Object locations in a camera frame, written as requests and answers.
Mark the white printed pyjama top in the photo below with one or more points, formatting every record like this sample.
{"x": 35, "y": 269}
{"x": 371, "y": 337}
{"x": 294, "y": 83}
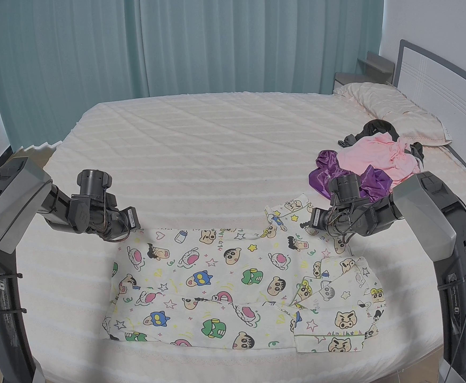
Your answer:
{"x": 225, "y": 277}

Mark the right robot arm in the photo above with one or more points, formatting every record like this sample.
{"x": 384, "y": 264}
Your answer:
{"x": 428, "y": 206}

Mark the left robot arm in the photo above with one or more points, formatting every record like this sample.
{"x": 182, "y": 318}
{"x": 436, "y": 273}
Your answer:
{"x": 13, "y": 202}

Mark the bed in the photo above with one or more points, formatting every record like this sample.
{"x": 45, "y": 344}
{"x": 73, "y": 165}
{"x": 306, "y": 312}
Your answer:
{"x": 217, "y": 142}

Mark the purple garment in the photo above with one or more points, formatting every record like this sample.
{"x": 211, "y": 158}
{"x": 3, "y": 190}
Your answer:
{"x": 324, "y": 174}

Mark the pink garment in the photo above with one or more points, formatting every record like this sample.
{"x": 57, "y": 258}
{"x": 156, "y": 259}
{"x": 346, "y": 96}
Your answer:
{"x": 372, "y": 150}

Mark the blue-green curtain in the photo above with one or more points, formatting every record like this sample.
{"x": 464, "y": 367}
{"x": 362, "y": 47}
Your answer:
{"x": 217, "y": 34}

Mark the dark grey garment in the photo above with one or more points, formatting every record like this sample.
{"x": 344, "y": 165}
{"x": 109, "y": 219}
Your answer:
{"x": 378, "y": 128}

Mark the cream pillow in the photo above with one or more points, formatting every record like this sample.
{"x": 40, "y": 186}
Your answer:
{"x": 400, "y": 110}

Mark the grey bedside table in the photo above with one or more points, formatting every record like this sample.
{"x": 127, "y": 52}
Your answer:
{"x": 376, "y": 66}

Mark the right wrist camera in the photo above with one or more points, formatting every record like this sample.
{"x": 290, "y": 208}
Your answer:
{"x": 316, "y": 218}

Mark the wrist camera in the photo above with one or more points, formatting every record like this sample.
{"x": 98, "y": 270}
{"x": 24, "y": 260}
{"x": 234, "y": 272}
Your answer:
{"x": 131, "y": 218}
{"x": 316, "y": 218}

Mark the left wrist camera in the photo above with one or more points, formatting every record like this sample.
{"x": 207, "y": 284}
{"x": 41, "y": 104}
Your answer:
{"x": 131, "y": 218}

